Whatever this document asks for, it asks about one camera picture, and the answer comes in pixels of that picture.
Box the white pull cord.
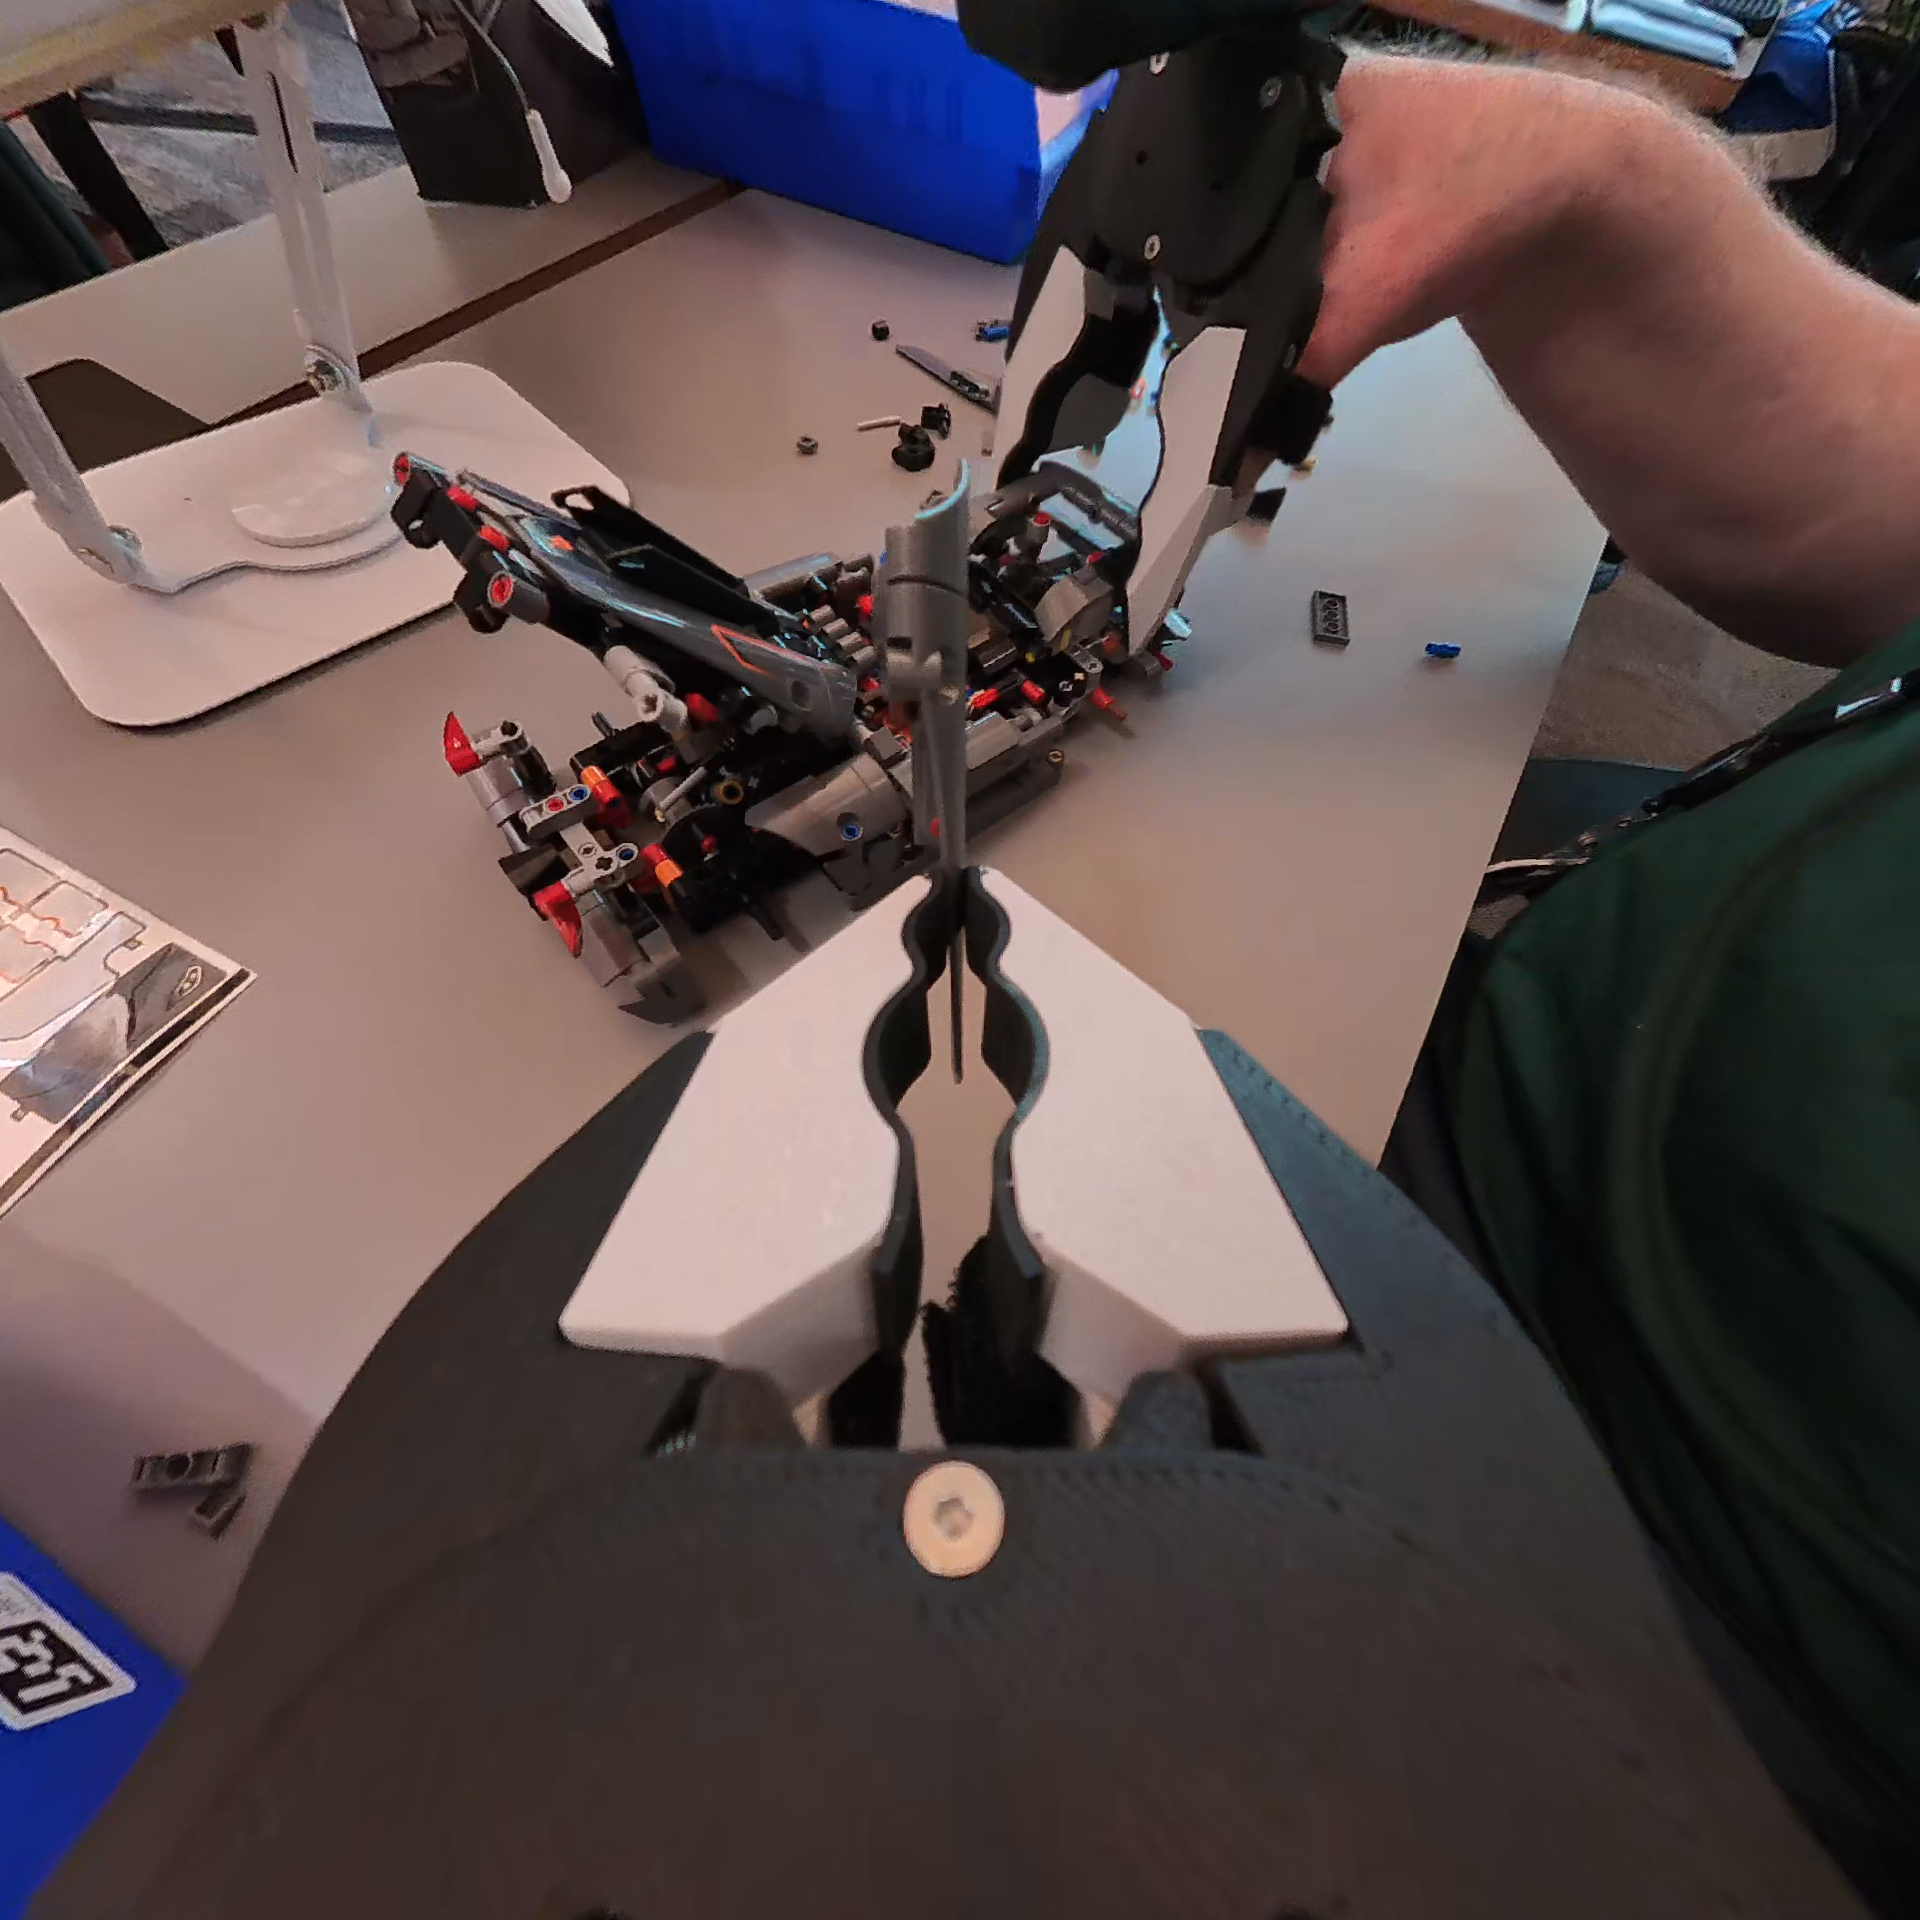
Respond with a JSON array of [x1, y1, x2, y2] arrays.
[[479, 0, 576, 202]]

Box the grey lego wing assembly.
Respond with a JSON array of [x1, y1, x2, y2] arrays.
[[872, 456, 975, 1086]]

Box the blue bin with white label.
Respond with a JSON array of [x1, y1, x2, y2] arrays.
[[0, 1514, 190, 1906]]

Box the dark mesh chair seat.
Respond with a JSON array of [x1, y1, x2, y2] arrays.
[[1477, 755, 1683, 938]]

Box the blue plastic bin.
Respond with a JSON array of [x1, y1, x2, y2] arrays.
[[608, 0, 1119, 270]]

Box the grey lego vehicle model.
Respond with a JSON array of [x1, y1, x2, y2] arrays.
[[391, 450, 1203, 1029]]

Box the white sticker sheet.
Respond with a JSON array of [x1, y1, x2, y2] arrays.
[[0, 825, 256, 1215]]

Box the person's right forearm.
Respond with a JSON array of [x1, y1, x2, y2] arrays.
[[1439, 66, 1920, 669]]

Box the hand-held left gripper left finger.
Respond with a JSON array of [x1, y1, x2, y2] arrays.
[[558, 872, 950, 1419]]

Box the white book stand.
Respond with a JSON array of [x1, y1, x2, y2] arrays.
[[0, 0, 632, 729]]

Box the small grey lego connector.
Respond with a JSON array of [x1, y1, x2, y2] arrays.
[[132, 1441, 256, 1537]]

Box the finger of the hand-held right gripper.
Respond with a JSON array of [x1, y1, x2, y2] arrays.
[[1100, 318, 1279, 640], [990, 247, 1168, 485]]

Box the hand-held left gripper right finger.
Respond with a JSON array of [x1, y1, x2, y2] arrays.
[[975, 863, 1352, 1419]]

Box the person's green shirt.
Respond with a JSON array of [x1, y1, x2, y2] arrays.
[[1387, 622, 1920, 1920]]

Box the wooden office desk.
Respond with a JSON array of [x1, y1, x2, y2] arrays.
[[1351, 0, 1788, 113]]

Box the lego set box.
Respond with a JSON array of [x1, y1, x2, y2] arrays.
[[344, 0, 632, 207]]

